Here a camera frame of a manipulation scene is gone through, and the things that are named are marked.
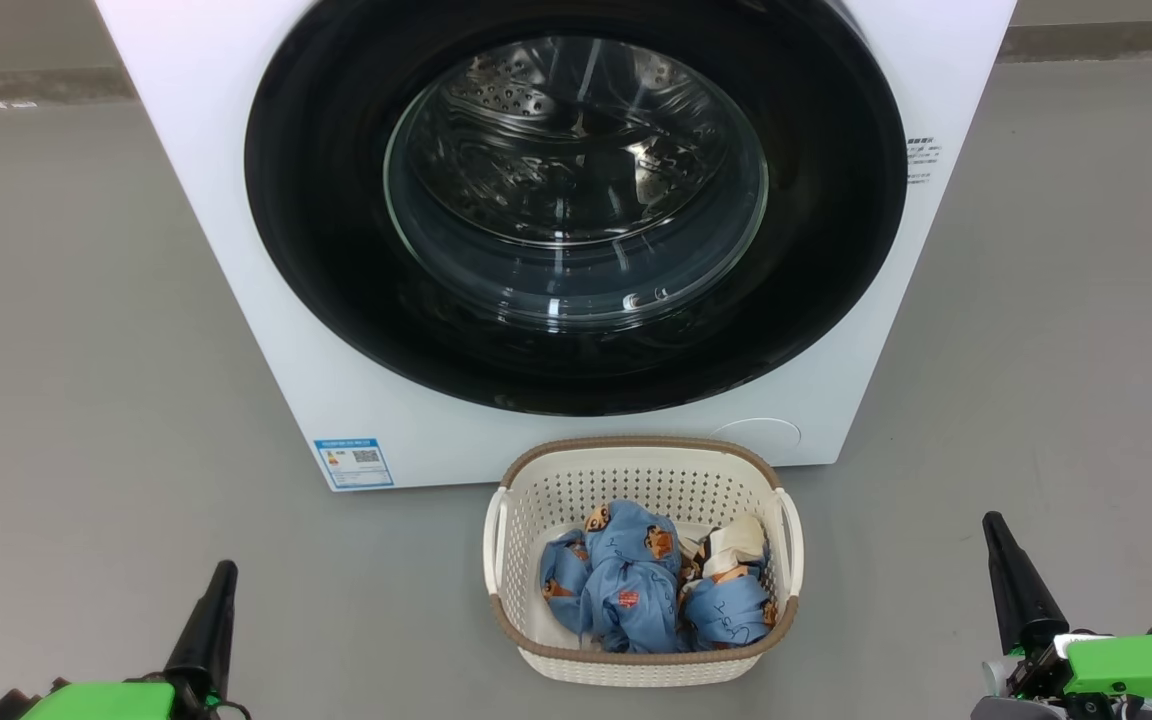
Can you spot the white front-load washing machine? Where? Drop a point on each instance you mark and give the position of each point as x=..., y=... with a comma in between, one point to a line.
x=436, y=440

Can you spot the round white filter cover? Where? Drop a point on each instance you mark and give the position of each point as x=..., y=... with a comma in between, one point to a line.
x=761, y=435

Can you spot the black round glass washer door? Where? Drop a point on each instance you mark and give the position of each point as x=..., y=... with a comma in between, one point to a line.
x=336, y=250

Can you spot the cream perforated laundry basket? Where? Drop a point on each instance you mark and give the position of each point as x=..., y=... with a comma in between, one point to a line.
x=636, y=480

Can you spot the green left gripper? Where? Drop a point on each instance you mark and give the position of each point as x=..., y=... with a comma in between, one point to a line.
x=106, y=703

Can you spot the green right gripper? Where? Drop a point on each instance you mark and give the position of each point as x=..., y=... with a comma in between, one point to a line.
x=1136, y=668

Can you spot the stainless steel washing machine drum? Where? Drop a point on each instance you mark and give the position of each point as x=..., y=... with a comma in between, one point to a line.
x=536, y=150

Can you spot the blue energy label sticker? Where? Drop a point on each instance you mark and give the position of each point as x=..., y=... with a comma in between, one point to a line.
x=354, y=463

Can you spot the blue cartoon print garment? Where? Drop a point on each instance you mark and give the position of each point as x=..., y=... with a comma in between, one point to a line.
x=626, y=580

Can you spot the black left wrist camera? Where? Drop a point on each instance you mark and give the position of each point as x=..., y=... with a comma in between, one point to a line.
x=11, y=706

